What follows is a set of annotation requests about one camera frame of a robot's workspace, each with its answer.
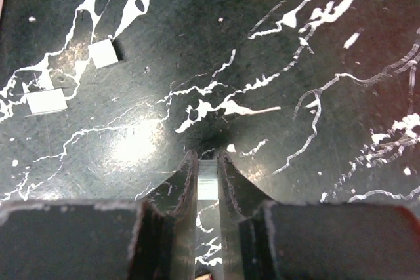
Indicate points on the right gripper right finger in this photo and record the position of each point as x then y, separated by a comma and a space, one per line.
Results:
265, 239

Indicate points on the silver staple strip piece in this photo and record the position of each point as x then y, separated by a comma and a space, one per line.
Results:
207, 180

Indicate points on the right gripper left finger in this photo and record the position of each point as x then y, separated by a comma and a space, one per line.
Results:
148, 238

